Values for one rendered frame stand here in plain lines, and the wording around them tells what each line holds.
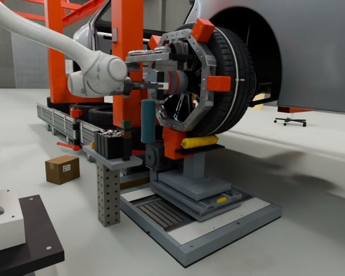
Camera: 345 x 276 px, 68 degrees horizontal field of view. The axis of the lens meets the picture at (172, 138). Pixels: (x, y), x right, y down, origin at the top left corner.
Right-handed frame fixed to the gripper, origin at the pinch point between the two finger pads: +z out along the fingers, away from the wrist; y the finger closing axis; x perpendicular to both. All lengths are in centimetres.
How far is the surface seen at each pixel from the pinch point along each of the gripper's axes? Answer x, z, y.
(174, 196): -68, 23, -14
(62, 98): -25, 20, -251
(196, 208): -68, 23, 6
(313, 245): -83, 70, 52
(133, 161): -38.5, -9.3, -8.7
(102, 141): -29.8, -19.3, -23.4
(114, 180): -55, -11, -28
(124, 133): -23.1, -14.4, -8.7
